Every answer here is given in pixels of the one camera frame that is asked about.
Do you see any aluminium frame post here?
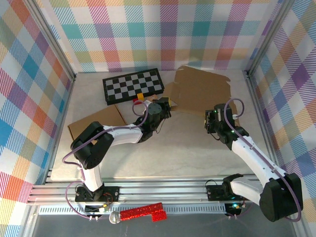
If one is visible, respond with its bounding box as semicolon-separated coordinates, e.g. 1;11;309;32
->
24;0;77;82
246;0;296;76

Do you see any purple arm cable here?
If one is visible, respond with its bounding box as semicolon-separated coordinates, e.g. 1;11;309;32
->
61;100;150;220
226;98;304;222

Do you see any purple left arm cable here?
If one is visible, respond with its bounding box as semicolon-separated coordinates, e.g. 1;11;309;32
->
61;100;150;220

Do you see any brown cardboard mailer box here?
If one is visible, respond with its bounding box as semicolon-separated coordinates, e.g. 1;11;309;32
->
163;65;233;117
68;105;128;141

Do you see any small controller board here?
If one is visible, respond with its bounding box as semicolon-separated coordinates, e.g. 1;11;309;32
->
225;202;244;217
85;204;111;215

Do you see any red glitter block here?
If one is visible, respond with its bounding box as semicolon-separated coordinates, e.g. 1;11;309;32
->
119;202;168;223

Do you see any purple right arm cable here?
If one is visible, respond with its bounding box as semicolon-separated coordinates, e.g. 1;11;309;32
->
226;98;304;222

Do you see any black grey checkerboard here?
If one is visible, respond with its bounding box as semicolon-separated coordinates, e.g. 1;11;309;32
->
102;68;165;106

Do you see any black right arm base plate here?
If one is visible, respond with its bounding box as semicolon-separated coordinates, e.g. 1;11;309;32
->
206;184;252;201

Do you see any white slotted cable duct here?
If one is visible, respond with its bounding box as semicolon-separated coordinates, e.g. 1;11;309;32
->
39;203;227;215

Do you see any aluminium front frame rail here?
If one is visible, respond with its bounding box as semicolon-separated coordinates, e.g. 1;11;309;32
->
27;174;301;205

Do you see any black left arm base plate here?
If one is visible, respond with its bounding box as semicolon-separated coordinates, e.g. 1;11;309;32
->
75;185;120;203

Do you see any silver glitter ball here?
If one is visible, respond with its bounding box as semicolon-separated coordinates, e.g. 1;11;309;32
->
109;211;122;225

